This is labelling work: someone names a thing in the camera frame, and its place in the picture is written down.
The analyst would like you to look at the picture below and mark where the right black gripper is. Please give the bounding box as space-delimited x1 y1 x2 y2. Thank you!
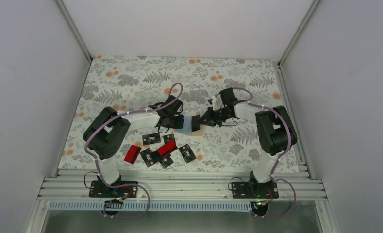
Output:
198 106 232 127

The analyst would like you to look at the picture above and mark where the red card centre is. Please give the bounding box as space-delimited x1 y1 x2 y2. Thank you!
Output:
157 140 178 159

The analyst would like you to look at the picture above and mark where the black VIP card lower-left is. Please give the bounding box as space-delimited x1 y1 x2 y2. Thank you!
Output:
140 148 157 167

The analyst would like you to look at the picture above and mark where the grey cable duct strip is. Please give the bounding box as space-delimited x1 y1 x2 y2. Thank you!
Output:
48 200 251 212

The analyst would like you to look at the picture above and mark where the black card right of pile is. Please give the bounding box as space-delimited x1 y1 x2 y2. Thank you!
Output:
178 144 196 163

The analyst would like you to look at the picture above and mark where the floral table mat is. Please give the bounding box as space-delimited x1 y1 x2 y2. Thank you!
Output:
59 56 283 172

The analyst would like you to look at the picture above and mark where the black VIP card top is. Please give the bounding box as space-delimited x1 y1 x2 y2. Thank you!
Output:
142 133 161 145

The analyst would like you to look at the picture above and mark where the aluminium rail frame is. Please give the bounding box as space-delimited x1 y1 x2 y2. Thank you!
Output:
38 169 327 201

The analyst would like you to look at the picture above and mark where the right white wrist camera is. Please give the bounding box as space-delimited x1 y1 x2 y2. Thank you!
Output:
208 96 221 111

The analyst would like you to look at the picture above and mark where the black card small top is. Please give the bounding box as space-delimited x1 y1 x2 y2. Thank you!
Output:
163 134 175 143

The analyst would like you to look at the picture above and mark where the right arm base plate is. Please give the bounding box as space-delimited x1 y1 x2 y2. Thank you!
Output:
231 181 279 199

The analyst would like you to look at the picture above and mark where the red card left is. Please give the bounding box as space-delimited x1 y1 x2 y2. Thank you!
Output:
124 145 141 164

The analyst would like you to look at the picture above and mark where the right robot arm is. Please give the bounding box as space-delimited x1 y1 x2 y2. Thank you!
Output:
200 87 298 198

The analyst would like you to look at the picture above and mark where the red card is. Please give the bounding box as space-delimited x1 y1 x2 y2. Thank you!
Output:
124 145 141 164
157 140 178 159

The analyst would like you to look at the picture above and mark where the black card bottom centre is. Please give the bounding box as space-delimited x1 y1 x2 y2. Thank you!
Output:
159 156 174 169

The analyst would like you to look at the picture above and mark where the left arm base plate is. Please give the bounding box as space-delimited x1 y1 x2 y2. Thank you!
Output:
88 181 138 198

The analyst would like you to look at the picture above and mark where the plain black card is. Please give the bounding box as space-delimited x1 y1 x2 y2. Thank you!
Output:
191 114 201 132

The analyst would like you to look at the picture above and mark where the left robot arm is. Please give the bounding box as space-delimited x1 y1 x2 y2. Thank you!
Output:
83 95 184 197

